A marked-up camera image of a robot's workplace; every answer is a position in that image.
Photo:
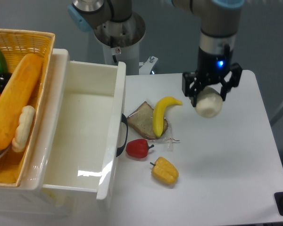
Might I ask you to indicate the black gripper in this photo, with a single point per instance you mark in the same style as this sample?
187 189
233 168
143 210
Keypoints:
211 69

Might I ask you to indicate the pale cream pear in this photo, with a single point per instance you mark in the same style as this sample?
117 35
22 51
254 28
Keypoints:
209 103

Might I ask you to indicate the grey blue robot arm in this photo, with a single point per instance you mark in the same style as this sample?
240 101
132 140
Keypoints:
219 18

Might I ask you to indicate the open white upper drawer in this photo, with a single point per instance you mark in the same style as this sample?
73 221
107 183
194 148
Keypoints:
86 140

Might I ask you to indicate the yellow banana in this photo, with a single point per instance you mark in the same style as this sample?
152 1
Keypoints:
159 111

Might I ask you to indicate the wrapped brown bread slice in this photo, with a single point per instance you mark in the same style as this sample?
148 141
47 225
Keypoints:
140 120

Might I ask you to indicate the red bell pepper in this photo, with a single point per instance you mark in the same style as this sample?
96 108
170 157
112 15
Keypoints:
138 148

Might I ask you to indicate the yellow bell pepper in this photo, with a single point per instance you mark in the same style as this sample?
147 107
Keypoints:
164 171

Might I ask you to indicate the orange baguette bread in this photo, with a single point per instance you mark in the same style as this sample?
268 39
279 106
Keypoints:
16 95

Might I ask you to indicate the small cream croissant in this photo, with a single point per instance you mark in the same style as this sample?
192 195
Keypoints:
23 129

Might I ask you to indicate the dark blackberry toy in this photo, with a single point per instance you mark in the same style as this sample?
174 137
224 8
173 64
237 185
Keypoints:
4 78

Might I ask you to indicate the yellow wicker basket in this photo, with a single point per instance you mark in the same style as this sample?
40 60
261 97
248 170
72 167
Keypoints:
15 44

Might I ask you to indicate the white bracket with bolt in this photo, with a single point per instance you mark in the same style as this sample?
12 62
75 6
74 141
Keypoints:
148 67

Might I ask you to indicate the black drawer handle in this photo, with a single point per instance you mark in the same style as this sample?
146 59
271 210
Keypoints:
123 135

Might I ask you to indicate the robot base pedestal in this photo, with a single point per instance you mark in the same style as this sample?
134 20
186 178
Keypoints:
121 42

